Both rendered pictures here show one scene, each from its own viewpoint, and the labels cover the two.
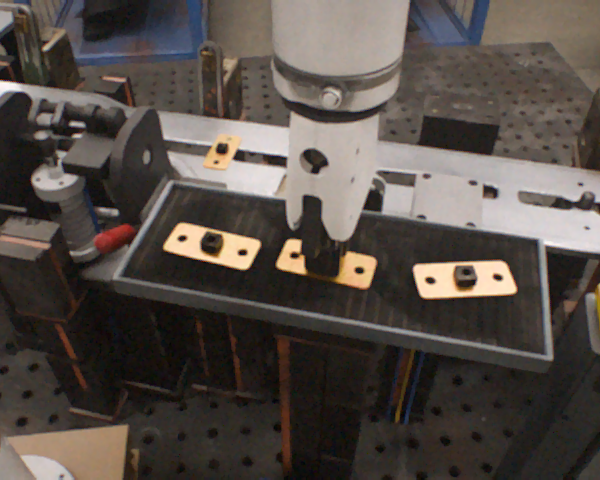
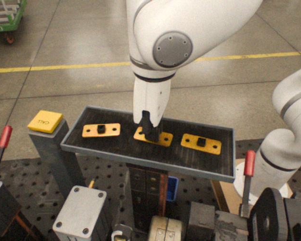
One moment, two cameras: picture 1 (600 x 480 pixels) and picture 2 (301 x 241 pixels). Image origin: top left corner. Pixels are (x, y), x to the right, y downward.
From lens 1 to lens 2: 0.73 m
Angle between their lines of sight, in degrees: 89
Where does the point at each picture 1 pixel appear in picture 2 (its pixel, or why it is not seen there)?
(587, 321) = (60, 128)
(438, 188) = (82, 219)
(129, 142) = (272, 196)
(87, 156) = (299, 207)
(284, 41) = not seen: hidden behind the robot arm
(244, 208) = (191, 164)
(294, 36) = not seen: hidden behind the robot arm
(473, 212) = (70, 199)
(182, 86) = not seen: outside the picture
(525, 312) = (84, 120)
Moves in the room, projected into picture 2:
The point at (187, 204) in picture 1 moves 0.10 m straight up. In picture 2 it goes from (220, 167) to (232, 133)
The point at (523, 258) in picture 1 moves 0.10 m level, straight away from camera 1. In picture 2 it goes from (72, 139) to (37, 173)
